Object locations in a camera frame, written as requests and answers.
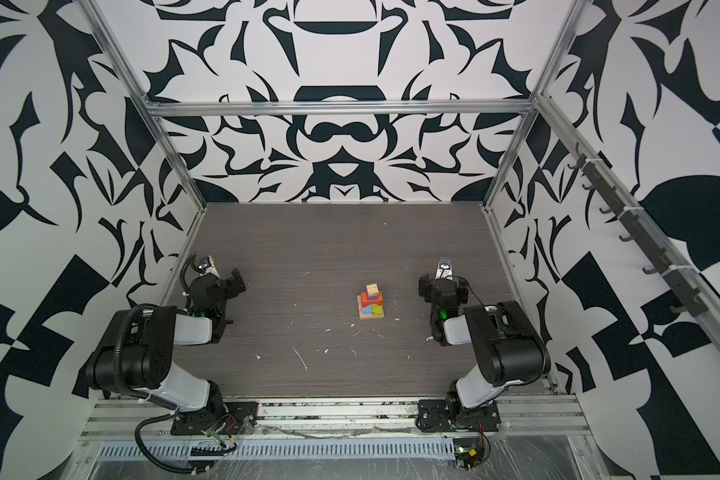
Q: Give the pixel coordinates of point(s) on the small natural wood cube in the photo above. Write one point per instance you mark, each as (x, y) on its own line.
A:
(372, 290)

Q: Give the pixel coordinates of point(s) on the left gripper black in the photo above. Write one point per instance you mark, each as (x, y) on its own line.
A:
(228, 286)

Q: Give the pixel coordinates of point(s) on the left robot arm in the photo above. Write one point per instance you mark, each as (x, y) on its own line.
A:
(135, 355)

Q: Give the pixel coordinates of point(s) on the aluminium front rail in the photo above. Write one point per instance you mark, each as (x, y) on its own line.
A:
(316, 418)

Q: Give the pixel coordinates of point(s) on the natural wood block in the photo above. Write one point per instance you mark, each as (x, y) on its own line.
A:
(360, 315)

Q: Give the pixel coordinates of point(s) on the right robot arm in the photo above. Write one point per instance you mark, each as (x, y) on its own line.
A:
(508, 349)

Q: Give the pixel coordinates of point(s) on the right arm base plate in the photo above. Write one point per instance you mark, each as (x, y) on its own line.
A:
(441, 416)

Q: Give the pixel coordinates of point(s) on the aluminium frame crossbar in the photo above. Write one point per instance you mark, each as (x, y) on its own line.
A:
(348, 107)

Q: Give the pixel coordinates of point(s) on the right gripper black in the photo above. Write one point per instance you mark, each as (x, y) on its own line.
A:
(428, 288)

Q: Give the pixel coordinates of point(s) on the orange wood block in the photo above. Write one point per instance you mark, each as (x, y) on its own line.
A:
(365, 302)

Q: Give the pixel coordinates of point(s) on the white slotted cable duct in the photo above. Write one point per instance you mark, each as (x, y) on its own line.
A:
(310, 449)

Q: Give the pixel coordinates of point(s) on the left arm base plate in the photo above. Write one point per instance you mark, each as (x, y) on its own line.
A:
(231, 419)

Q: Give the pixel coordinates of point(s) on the wall hook rack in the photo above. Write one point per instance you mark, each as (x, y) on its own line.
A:
(641, 230)

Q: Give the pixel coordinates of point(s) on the green circuit board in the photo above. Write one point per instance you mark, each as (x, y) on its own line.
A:
(470, 455)

